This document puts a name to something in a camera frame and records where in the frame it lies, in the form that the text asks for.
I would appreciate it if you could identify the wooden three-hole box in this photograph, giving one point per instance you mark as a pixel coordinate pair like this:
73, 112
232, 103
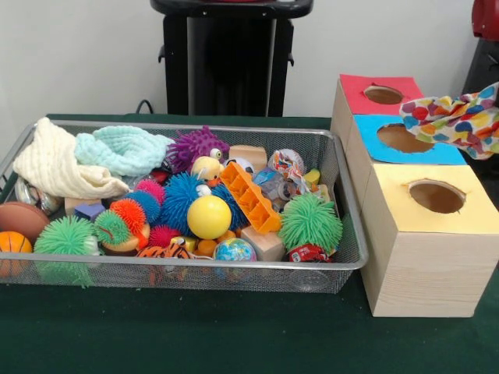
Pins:
429, 272

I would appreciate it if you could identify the purple spiky toy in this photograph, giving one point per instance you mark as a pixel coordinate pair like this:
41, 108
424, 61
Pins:
191, 146

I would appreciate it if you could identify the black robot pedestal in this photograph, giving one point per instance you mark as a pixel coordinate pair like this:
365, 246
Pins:
226, 58

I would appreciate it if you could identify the silver mesh bin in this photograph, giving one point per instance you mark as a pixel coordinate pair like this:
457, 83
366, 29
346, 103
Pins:
234, 278

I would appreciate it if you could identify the yellow ball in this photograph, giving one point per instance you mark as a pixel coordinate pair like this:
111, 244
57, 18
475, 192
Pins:
209, 217

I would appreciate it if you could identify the brown toy football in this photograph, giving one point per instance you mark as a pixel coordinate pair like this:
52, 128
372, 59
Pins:
21, 220

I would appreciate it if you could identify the mint knitted cloth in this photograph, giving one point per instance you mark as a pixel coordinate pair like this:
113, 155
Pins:
121, 150

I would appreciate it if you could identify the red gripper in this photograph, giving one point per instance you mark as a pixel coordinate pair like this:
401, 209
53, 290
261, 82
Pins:
487, 17

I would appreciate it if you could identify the cream knitted cloth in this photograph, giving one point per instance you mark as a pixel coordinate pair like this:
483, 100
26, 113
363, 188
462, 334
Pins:
50, 163

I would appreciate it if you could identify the small orange basketball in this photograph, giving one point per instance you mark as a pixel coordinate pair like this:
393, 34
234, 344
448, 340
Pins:
13, 242

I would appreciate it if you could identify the green spiky ball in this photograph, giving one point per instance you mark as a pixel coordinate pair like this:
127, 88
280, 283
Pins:
310, 222
66, 237

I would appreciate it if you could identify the dark green tablecloth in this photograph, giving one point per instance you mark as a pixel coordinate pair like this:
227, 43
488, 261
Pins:
234, 339

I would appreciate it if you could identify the orange plastic block tray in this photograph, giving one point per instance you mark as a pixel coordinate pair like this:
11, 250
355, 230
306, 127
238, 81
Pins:
249, 198

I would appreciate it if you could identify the globe print ball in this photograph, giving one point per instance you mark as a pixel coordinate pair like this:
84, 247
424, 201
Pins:
235, 250

